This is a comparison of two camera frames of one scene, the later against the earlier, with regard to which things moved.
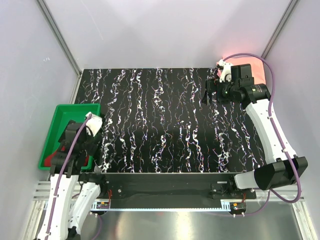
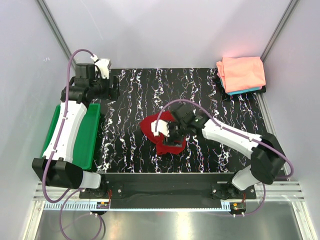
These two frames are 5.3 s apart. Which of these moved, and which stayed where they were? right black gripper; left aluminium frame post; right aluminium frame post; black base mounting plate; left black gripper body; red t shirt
Moved: red t shirt; right black gripper; left black gripper body
Stayed: black base mounting plate; left aluminium frame post; right aluminium frame post
